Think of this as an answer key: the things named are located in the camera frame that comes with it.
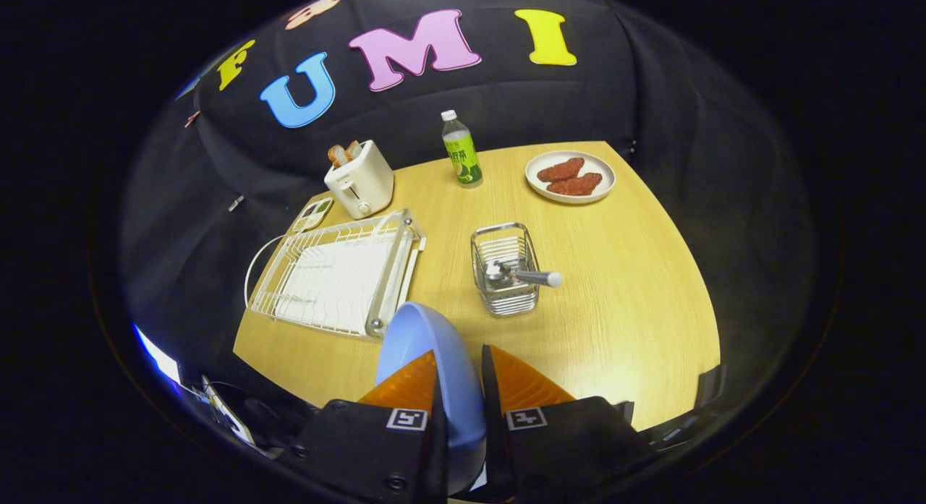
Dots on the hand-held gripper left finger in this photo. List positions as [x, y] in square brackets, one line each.
[376, 446]

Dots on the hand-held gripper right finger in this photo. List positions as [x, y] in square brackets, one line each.
[490, 424]

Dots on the blue plate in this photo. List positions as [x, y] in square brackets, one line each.
[427, 330]

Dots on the white plate with meat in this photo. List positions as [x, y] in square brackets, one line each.
[604, 173]

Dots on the white side desk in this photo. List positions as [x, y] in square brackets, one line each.
[228, 413]

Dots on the white divided snack tray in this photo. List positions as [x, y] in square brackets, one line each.
[311, 215]

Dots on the red-brown meat piece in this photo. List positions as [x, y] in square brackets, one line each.
[561, 169]
[575, 185]

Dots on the white toaster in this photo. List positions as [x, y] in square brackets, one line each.
[365, 186]

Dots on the green label drink bottle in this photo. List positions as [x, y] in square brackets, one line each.
[463, 160]

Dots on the white cloth clip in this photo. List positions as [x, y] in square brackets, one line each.
[235, 202]

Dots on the toast slice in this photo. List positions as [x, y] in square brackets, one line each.
[353, 149]
[337, 155]

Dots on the black backdrop cloth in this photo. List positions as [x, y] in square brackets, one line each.
[579, 99]

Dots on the pink cloth clip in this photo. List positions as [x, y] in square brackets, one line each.
[192, 118]

